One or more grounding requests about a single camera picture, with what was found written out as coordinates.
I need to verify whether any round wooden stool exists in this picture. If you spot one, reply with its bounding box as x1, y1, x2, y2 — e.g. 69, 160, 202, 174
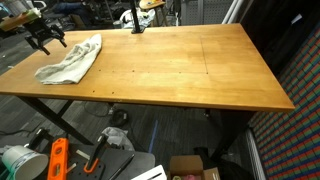
139, 0, 168, 26

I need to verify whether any black table leg frame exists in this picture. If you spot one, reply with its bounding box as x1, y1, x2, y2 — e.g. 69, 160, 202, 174
19, 96, 92, 145

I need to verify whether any crumpled white cloth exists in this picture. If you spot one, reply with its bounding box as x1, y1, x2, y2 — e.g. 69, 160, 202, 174
120, 9, 155, 29

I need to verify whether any black perforated tool board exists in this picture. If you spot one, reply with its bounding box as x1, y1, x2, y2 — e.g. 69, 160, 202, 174
67, 144, 155, 180

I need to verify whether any grey cloth on floor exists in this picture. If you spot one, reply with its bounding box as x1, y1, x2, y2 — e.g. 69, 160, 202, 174
102, 127, 135, 151

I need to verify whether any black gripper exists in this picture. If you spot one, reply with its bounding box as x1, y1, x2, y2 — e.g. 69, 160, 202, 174
24, 18, 67, 55

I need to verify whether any orange black clamp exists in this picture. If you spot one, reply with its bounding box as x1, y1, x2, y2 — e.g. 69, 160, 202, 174
83, 134, 107, 174

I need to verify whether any black camera stand pole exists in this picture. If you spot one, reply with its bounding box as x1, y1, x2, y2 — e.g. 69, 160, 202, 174
129, 0, 144, 34

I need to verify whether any white towel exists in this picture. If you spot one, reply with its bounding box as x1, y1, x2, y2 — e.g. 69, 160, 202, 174
35, 34, 102, 85

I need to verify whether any cardboard box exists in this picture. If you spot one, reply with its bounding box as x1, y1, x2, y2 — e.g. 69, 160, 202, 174
167, 155, 221, 180

